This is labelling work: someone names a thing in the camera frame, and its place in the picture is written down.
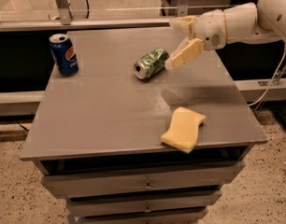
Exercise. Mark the metal rail frame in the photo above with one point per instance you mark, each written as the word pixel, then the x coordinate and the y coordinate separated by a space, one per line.
pixel 66 22

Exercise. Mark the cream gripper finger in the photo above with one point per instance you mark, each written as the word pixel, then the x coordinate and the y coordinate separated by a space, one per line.
pixel 186 51
pixel 184 24

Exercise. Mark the middle grey drawer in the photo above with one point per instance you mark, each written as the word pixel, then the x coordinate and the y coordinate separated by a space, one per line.
pixel 143 203

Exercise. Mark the grey drawer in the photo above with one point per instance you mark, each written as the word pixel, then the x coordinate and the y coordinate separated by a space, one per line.
pixel 143 203
pixel 159 217
pixel 143 179

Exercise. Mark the green soda can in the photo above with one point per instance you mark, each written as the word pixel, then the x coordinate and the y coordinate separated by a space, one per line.
pixel 151 63

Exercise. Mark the yellow sponge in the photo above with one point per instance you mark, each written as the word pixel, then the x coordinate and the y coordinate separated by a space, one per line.
pixel 182 133

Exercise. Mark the grey drawer cabinet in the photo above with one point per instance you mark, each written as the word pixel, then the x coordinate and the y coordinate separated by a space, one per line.
pixel 106 119

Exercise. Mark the top grey drawer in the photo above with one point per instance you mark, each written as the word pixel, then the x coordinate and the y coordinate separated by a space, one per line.
pixel 143 179

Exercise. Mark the bottom grey drawer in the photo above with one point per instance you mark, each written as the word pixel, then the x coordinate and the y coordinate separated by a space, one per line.
pixel 159 217

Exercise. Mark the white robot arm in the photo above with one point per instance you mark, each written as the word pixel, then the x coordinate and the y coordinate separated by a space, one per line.
pixel 251 23

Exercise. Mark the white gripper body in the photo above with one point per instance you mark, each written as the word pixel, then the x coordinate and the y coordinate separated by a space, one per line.
pixel 210 29

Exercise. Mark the blue Pepsi can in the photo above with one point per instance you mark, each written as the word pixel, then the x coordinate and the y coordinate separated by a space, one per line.
pixel 63 54

